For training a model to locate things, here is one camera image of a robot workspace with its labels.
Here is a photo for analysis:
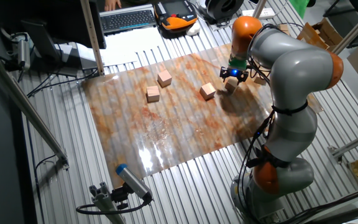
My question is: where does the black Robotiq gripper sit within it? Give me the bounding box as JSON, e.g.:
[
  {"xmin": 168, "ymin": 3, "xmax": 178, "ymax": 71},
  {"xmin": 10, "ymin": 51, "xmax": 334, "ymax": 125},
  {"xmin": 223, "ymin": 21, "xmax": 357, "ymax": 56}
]
[{"xmin": 219, "ymin": 67, "xmax": 250, "ymax": 83}]

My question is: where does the person hand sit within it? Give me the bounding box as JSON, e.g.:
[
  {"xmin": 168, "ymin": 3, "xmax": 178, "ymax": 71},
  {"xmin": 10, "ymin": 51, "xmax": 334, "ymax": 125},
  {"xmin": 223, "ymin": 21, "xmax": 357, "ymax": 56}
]
[{"xmin": 104, "ymin": 0, "xmax": 122, "ymax": 12}]

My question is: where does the white computer mouse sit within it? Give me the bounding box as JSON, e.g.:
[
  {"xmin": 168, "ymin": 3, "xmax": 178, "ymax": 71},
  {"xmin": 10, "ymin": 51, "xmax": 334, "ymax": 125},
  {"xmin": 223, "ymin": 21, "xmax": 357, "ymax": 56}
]
[{"xmin": 185, "ymin": 23, "xmax": 201, "ymax": 37}]

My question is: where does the spare wooden block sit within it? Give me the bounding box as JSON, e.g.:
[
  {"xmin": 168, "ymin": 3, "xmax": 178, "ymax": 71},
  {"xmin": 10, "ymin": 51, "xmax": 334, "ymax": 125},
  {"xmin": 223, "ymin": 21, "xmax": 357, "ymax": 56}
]
[{"xmin": 278, "ymin": 24, "xmax": 291, "ymax": 37}]

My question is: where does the black round spool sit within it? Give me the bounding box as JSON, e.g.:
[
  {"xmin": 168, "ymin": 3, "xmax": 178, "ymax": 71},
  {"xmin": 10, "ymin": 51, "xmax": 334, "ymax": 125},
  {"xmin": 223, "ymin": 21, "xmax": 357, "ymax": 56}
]
[{"xmin": 197, "ymin": 0, "xmax": 245, "ymax": 26}]

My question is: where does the white power strip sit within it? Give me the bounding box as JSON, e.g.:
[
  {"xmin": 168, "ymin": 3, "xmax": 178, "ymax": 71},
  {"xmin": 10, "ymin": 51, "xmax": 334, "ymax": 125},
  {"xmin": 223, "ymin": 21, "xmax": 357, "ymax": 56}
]
[{"xmin": 242, "ymin": 7, "xmax": 276, "ymax": 19}]

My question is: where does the orange black teach pendant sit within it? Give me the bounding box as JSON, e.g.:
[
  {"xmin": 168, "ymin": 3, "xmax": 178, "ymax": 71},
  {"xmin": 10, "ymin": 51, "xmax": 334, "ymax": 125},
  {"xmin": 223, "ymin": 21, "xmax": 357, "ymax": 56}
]
[{"xmin": 153, "ymin": 0, "xmax": 198, "ymax": 34}]

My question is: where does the orange marble pattern mat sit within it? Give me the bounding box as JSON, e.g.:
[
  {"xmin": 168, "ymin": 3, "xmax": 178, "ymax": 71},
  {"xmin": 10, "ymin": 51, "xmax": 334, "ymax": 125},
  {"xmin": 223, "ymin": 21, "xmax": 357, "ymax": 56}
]
[{"xmin": 81, "ymin": 42, "xmax": 275, "ymax": 189}]

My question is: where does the green cloth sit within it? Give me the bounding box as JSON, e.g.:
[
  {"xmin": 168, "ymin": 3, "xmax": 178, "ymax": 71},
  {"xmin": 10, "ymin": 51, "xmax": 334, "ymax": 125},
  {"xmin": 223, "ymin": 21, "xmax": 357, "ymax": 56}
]
[{"xmin": 288, "ymin": 0, "xmax": 310, "ymax": 19}]

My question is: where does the brown cardboard box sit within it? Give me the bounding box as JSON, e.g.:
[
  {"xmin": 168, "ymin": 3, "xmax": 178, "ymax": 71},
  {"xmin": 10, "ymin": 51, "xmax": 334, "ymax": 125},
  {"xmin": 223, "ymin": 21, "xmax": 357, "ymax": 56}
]
[{"xmin": 296, "ymin": 17, "xmax": 344, "ymax": 54}]

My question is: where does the white paper sheet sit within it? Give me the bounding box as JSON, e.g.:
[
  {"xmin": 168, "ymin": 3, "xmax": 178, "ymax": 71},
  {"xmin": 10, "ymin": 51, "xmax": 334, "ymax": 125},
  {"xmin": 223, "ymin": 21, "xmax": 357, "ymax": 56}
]
[
  {"xmin": 99, "ymin": 51, "xmax": 139, "ymax": 67},
  {"xmin": 103, "ymin": 26, "xmax": 167, "ymax": 57}
]

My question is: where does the black computer keyboard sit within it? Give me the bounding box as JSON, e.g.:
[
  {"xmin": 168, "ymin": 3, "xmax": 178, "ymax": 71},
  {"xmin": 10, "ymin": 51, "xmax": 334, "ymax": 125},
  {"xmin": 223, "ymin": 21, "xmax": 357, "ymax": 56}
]
[{"xmin": 99, "ymin": 4, "xmax": 157, "ymax": 35}]

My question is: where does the black computer monitor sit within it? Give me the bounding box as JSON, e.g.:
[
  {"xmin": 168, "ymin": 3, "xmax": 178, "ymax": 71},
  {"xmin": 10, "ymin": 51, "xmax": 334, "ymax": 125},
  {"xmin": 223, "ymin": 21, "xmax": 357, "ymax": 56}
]
[{"xmin": 0, "ymin": 0, "xmax": 107, "ymax": 50}]

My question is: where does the grey monitor stand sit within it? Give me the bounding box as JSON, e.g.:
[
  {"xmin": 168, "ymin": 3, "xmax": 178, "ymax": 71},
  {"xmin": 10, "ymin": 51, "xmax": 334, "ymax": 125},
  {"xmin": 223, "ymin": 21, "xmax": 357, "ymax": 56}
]
[{"xmin": 21, "ymin": 19, "xmax": 99, "ymax": 78}]

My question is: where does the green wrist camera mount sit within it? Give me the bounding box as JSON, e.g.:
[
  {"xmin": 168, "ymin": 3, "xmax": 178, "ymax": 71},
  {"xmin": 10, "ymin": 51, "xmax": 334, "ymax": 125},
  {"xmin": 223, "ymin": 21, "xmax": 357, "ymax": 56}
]
[{"xmin": 227, "ymin": 52, "xmax": 249, "ymax": 71}]

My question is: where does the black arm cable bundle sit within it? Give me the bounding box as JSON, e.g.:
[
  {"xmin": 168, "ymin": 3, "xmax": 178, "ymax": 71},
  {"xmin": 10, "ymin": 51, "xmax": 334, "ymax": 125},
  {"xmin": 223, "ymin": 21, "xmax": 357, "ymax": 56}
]
[{"xmin": 236, "ymin": 22, "xmax": 304, "ymax": 224}]

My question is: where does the aluminium upright post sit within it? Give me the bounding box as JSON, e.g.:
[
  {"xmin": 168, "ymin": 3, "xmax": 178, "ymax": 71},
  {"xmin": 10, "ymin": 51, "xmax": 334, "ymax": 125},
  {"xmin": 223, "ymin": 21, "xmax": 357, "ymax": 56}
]
[{"xmin": 252, "ymin": 0, "xmax": 269, "ymax": 19}]

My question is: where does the aluminium frame beam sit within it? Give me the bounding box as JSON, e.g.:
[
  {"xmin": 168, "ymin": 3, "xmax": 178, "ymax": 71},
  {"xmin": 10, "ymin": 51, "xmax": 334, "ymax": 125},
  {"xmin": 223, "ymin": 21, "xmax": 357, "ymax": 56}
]
[
  {"xmin": 327, "ymin": 127, "xmax": 358, "ymax": 164},
  {"xmin": 329, "ymin": 1, "xmax": 358, "ymax": 58}
]

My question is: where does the beige upright frame post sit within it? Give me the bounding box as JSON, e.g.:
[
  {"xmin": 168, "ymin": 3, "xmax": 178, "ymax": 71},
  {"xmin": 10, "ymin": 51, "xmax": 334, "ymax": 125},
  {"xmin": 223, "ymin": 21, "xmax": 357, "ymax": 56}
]
[{"xmin": 79, "ymin": 0, "xmax": 106, "ymax": 77}]

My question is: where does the silver camera with blue cap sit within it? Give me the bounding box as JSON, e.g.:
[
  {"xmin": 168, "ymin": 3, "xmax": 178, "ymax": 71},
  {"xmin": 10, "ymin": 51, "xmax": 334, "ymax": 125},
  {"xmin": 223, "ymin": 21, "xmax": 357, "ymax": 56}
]
[{"xmin": 115, "ymin": 163, "xmax": 154, "ymax": 203}]

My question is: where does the thick black floor cable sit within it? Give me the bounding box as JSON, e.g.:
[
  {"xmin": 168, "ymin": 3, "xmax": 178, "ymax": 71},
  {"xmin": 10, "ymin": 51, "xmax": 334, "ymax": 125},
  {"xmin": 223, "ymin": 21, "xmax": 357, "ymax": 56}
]
[{"xmin": 275, "ymin": 185, "xmax": 358, "ymax": 224}]

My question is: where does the black table cable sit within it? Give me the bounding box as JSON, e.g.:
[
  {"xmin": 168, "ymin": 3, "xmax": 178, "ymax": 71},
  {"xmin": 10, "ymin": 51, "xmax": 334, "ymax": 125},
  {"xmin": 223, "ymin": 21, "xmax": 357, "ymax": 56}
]
[{"xmin": 26, "ymin": 68, "xmax": 99, "ymax": 98}]

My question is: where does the aluminium profile camera mount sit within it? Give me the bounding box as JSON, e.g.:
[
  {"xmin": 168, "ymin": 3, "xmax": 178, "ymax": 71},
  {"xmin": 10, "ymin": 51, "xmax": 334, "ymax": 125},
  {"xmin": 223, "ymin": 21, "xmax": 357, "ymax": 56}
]
[{"xmin": 88, "ymin": 182, "xmax": 127, "ymax": 224}]

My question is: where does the black camera cable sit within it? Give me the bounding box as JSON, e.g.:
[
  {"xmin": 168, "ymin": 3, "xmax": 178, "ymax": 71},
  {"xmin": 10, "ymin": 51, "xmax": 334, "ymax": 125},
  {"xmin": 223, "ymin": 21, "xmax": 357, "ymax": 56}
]
[{"xmin": 75, "ymin": 198, "xmax": 154, "ymax": 216}]

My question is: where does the long aluminium frame rail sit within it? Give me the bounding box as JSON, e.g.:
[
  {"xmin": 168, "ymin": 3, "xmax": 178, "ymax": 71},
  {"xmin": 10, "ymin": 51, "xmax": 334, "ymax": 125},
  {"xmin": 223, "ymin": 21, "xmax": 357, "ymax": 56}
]
[{"xmin": 0, "ymin": 43, "xmax": 70, "ymax": 170}]

